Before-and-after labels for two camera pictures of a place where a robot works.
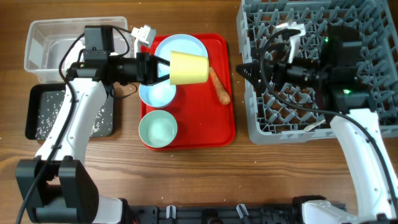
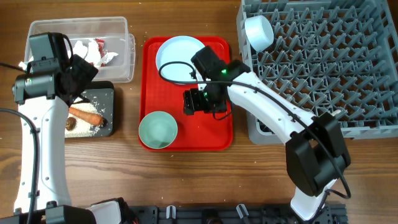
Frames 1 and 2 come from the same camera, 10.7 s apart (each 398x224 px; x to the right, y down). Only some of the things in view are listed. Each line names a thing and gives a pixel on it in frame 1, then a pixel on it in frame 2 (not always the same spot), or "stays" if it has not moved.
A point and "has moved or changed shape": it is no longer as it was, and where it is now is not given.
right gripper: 280,70 to 191,102
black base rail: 273,213 stays
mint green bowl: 158,129 stays
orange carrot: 224,96 has moved or changed shape
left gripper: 148,73 to 83,70
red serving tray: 203,122 stays
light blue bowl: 158,94 to 259,32
